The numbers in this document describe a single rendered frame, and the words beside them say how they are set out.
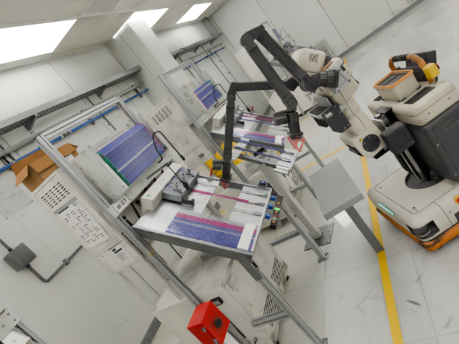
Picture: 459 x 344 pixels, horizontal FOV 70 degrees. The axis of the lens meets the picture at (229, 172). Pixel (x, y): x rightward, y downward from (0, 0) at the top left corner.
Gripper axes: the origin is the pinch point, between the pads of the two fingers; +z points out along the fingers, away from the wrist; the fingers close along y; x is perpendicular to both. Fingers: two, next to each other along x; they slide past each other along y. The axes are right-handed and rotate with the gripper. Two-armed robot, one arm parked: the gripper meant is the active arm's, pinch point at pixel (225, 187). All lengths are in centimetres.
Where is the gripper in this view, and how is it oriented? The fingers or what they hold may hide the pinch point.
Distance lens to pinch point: 232.9
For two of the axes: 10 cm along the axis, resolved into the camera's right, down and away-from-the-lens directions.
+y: -2.6, 4.9, -8.3
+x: 9.6, 1.9, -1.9
